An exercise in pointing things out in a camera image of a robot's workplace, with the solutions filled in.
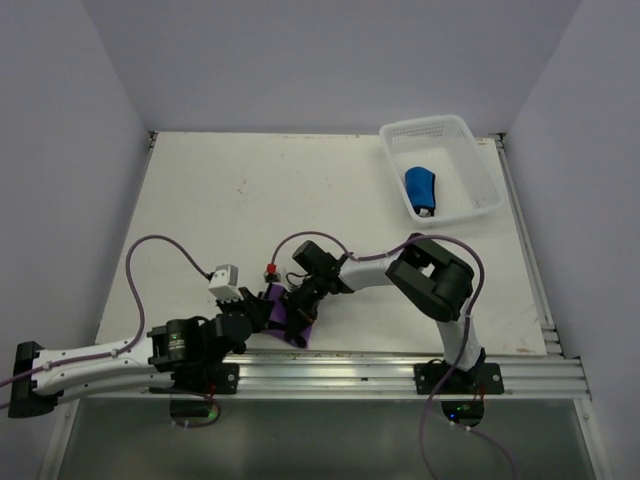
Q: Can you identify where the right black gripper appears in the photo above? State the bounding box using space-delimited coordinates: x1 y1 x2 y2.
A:
279 272 329 341

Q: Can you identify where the purple towel black trim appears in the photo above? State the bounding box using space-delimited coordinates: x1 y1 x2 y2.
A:
261 283 313 349

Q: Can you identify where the blue towel black trim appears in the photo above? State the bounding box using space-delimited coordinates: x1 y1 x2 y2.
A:
404 166 436 218

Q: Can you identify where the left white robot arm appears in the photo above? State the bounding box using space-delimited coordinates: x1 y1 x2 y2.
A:
5 298 274 419

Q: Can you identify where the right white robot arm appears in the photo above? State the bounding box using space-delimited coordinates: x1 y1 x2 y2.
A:
279 234 486 393

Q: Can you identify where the white plastic basket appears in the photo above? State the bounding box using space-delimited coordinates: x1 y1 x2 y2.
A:
379 115 505 229

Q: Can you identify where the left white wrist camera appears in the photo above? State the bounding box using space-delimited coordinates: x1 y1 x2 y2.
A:
208 264 242 302

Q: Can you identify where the left black base bracket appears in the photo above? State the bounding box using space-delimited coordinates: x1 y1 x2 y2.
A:
149 363 239 396

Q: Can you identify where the black base bracket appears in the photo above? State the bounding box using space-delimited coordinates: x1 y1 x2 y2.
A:
413 360 505 395
149 363 239 396

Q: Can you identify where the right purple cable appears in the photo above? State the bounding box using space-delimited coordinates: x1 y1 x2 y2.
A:
273 230 521 480

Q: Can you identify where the right black base bracket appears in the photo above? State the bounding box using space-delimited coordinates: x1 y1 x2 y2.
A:
413 360 505 395

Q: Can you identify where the aluminium mounting rail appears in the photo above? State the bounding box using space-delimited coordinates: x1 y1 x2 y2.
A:
60 352 591 400

